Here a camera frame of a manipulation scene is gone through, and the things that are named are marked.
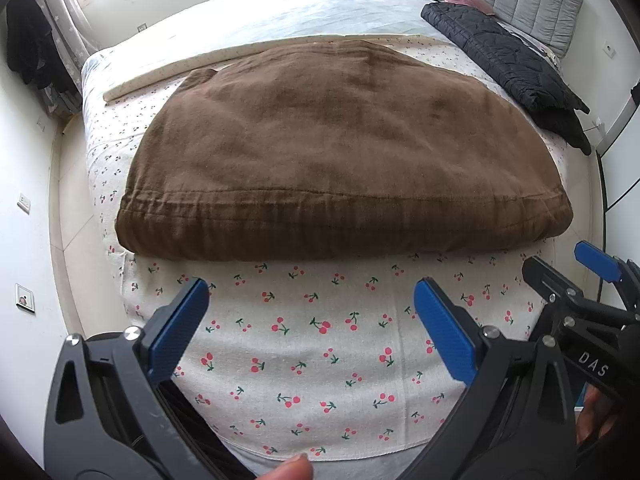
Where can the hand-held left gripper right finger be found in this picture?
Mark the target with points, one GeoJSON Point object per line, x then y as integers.
{"type": "Point", "coordinates": [445, 332]}

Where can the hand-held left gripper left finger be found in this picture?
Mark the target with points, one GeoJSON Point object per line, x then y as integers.
{"type": "Point", "coordinates": [180, 331]}

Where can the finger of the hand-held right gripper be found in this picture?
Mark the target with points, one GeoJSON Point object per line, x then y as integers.
{"type": "Point", "coordinates": [550, 277]}
{"type": "Point", "coordinates": [597, 260]}

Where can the brown jacket with fleece collar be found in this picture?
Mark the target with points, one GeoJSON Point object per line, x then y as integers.
{"type": "Point", "coordinates": [340, 160]}

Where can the dark hanging clothes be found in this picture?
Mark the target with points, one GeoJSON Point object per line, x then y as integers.
{"type": "Point", "coordinates": [30, 45]}

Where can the person's right hand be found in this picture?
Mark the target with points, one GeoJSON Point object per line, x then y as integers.
{"type": "Point", "coordinates": [597, 415]}

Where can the person's left hand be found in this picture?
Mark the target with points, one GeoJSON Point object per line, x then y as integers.
{"type": "Point", "coordinates": [292, 467]}

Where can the cherry print sheet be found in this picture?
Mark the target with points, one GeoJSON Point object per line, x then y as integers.
{"type": "Point", "coordinates": [320, 360]}

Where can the sheer grey curtain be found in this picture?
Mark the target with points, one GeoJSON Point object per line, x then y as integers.
{"type": "Point", "coordinates": [65, 45]}

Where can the bed with light blue cover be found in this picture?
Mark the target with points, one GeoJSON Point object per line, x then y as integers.
{"type": "Point", "coordinates": [280, 10]}

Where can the wall switch with knob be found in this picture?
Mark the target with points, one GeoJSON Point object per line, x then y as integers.
{"type": "Point", "coordinates": [25, 299]}

